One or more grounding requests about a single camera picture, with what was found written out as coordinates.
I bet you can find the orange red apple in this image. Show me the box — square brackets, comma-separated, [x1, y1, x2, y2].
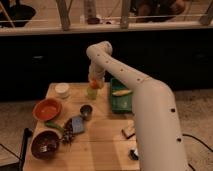
[89, 79, 99, 89]

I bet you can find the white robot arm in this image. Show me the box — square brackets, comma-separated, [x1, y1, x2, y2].
[86, 41, 189, 171]

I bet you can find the small metal cup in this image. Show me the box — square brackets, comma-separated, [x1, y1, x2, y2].
[80, 105, 93, 121]

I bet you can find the yellow banana in tray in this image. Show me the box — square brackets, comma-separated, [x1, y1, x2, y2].
[112, 89, 132, 97]

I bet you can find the white round container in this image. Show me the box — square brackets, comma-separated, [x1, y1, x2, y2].
[54, 83, 70, 98]

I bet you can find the green plastic tray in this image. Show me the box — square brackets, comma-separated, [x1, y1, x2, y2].
[109, 78, 132, 114]

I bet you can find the blue sponge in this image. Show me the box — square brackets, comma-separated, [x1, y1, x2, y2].
[72, 116, 85, 134]

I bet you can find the orange bowl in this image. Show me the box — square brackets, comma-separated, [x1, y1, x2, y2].
[32, 98, 62, 121]

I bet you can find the green chili pepper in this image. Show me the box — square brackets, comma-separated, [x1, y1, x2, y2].
[44, 121, 64, 133]

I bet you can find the dark grape bunch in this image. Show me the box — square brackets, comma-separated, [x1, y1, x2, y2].
[62, 119, 75, 144]

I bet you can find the dark brown bowl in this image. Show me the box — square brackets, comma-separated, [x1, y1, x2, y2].
[31, 131, 60, 160]

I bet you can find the black pole beside table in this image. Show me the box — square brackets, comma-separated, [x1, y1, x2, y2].
[18, 128, 32, 171]

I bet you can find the white handled brush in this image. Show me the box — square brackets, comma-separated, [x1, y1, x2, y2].
[129, 148, 139, 160]

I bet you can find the black cable on floor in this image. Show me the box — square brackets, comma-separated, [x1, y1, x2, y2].
[181, 133, 213, 171]

